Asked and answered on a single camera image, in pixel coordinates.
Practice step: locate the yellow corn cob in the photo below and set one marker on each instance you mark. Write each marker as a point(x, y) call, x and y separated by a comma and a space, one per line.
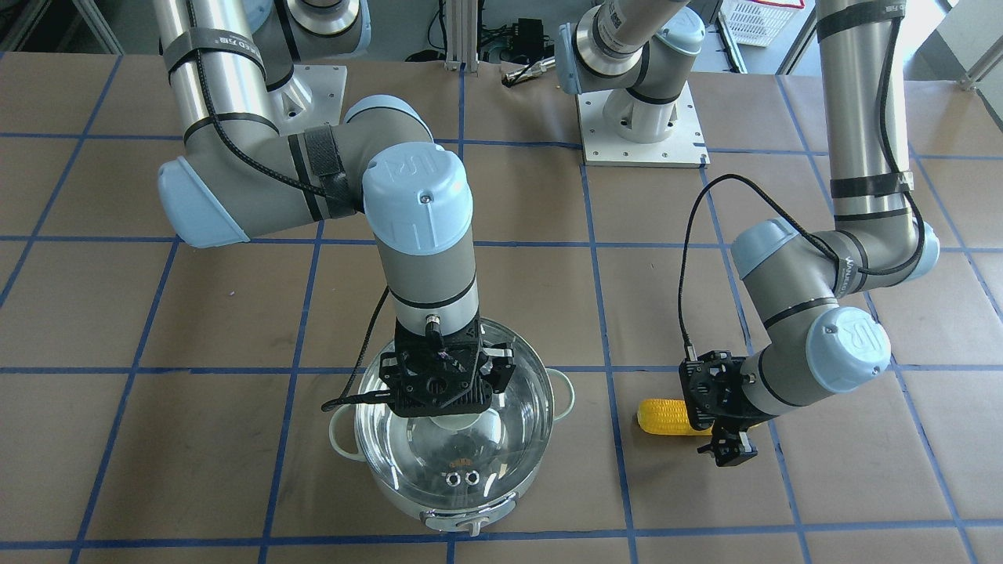
point(667, 417)

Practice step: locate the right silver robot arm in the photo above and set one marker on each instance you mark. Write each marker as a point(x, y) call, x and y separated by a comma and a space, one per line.
point(263, 156)

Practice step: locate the white plastic basket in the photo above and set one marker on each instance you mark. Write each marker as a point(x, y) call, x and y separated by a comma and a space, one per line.
point(758, 23)

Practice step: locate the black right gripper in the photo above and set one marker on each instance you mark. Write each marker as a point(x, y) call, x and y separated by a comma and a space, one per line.
point(499, 369)

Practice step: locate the pale green cooking pot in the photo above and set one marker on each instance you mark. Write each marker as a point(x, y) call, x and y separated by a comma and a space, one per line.
point(541, 462)

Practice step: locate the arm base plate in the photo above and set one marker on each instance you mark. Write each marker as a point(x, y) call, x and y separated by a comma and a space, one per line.
point(618, 130)
point(312, 96)

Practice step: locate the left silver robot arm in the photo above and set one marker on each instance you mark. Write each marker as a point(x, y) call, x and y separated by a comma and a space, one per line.
point(818, 348)

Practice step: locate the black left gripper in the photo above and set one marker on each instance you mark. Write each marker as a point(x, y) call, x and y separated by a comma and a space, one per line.
point(735, 410)

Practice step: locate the glass pot lid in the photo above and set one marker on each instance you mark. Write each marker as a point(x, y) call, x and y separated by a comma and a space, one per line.
point(447, 454)

